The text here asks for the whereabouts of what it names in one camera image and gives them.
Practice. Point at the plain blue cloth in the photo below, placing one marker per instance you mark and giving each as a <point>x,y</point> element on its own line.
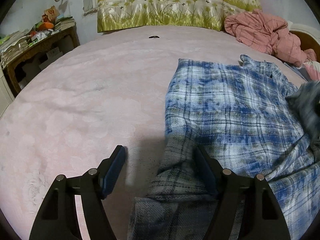
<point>297,71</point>

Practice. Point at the white and pink pillow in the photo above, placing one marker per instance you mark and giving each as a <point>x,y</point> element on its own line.
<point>315,70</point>

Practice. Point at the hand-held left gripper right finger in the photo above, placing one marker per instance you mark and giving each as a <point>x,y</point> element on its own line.
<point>208,177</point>

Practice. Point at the blue plaid shirt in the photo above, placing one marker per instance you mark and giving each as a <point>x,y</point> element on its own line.
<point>225,105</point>

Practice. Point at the brown wooden side table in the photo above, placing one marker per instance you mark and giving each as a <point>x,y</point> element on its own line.
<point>50,40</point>

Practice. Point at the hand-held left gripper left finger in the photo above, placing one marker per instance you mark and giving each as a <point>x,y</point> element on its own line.
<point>113,172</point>

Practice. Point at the white wooden headboard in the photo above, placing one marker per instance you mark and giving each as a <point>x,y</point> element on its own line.
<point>308,40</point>

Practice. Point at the small black object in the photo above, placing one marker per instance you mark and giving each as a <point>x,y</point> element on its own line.
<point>154,37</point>

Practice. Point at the tree print curtain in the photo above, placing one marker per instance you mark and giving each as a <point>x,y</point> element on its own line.
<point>175,10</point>

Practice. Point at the stack of papers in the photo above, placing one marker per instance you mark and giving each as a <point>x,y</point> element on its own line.
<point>12,45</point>

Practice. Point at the pink checked quilt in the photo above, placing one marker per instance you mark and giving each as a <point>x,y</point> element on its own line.
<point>262,30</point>

